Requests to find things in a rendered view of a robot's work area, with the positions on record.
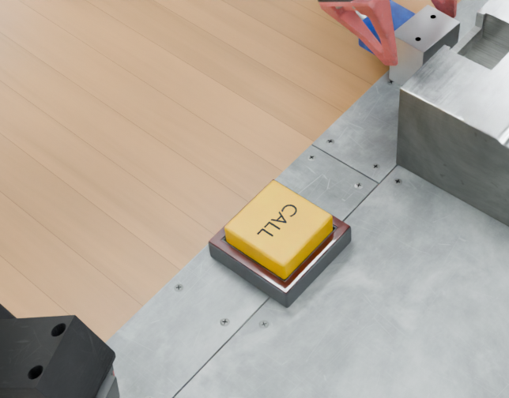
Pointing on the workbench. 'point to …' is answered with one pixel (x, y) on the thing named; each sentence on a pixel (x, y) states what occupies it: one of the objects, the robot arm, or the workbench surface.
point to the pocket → (488, 41)
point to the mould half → (467, 125)
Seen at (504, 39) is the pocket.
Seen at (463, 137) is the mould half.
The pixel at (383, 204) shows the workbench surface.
